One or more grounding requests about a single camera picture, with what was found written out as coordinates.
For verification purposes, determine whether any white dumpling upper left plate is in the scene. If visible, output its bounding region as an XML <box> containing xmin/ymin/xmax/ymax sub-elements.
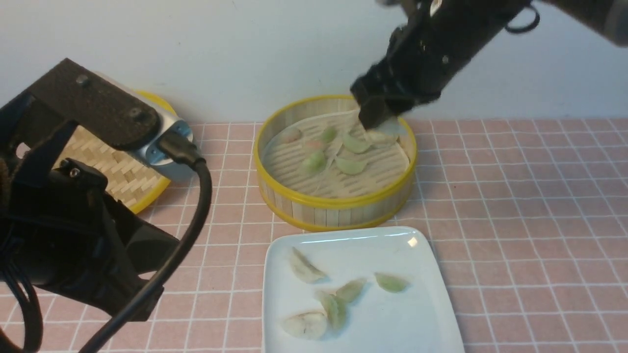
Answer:
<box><xmin>288</xmin><ymin>247</ymin><xmax>327</xmax><ymax>284</ymax></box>

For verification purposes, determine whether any yellow rimmed bamboo steamer basket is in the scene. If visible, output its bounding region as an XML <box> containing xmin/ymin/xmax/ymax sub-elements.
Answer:
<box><xmin>254</xmin><ymin>95</ymin><xmax>418</xmax><ymax>231</ymax></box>

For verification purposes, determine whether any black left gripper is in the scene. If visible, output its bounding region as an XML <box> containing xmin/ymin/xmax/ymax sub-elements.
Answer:
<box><xmin>0</xmin><ymin>93</ymin><xmax>180</xmax><ymax>322</ymax></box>

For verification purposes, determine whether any white dumpling plate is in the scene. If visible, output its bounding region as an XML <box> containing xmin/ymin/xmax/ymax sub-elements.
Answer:
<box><xmin>280</xmin><ymin>311</ymin><xmax>328</xmax><ymax>340</ymax></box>
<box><xmin>288</xmin><ymin>247</ymin><xmax>327</xmax><ymax>284</ymax></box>

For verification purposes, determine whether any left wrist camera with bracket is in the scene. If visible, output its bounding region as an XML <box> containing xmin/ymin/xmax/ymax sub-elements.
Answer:
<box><xmin>22</xmin><ymin>58</ymin><xmax>195</xmax><ymax>182</ymax></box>

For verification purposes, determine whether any white steamer liner paper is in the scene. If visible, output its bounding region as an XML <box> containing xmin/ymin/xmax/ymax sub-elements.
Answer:
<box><xmin>259</xmin><ymin>110</ymin><xmax>415</xmax><ymax>199</ymax></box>

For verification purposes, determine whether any green dumpling steamer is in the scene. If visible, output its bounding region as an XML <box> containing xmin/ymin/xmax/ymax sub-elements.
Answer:
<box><xmin>342</xmin><ymin>133</ymin><xmax>371</xmax><ymax>154</ymax></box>
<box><xmin>335</xmin><ymin>157</ymin><xmax>368</xmax><ymax>175</ymax></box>
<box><xmin>301</xmin><ymin>150</ymin><xmax>327</xmax><ymax>175</ymax></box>
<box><xmin>335</xmin><ymin>278</ymin><xmax>367</xmax><ymax>303</ymax></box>
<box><xmin>320</xmin><ymin>126</ymin><xmax>338</xmax><ymax>144</ymax></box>

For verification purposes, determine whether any pale green dumpling plate centre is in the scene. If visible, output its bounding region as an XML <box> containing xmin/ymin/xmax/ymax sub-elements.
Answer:
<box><xmin>316</xmin><ymin>291</ymin><xmax>347</xmax><ymax>333</ymax></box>

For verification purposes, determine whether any green dumpling steamer middle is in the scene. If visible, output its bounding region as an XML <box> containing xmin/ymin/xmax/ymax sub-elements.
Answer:
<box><xmin>335</xmin><ymin>157</ymin><xmax>368</xmax><ymax>175</ymax></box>

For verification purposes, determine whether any green dumpling steamer back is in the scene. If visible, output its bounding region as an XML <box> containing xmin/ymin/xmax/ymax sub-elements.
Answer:
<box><xmin>320</xmin><ymin>126</ymin><xmax>338</xmax><ymax>144</ymax></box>

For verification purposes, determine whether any green dumpling steamer left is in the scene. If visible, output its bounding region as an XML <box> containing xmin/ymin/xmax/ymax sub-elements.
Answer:
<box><xmin>301</xmin><ymin>150</ymin><xmax>327</xmax><ymax>175</ymax></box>

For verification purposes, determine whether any green dumpling right on plate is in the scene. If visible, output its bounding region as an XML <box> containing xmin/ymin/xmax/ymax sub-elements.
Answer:
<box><xmin>374</xmin><ymin>273</ymin><xmax>410</xmax><ymax>293</ymax></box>

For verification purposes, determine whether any green dumpling steamer front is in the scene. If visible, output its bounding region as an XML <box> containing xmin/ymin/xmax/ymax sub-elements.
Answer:
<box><xmin>335</xmin><ymin>278</ymin><xmax>367</xmax><ymax>303</ymax></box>

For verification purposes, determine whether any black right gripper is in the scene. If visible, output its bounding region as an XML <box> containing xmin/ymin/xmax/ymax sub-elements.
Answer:
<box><xmin>351</xmin><ymin>0</ymin><xmax>531</xmax><ymax>130</ymax></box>

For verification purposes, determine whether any yellow rimmed bamboo steamer lid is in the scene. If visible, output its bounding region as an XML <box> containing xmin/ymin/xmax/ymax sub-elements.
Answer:
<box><xmin>54</xmin><ymin>90</ymin><xmax>178</xmax><ymax>215</ymax></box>

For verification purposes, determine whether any white dumpling lower left plate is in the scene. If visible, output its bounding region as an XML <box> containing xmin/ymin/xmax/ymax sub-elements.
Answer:
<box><xmin>280</xmin><ymin>311</ymin><xmax>328</xmax><ymax>340</ymax></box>

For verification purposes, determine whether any white square plate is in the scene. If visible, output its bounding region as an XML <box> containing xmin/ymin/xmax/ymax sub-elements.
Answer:
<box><xmin>262</xmin><ymin>226</ymin><xmax>465</xmax><ymax>353</ymax></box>

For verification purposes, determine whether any green dumpling steamer centre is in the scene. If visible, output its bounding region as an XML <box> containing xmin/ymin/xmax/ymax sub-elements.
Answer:
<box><xmin>342</xmin><ymin>133</ymin><xmax>371</xmax><ymax>154</ymax></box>

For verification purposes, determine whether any pink dumpling steamer back left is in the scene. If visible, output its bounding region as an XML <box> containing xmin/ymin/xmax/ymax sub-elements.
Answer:
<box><xmin>279</xmin><ymin>127</ymin><xmax>303</xmax><ymax>144</ymax></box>

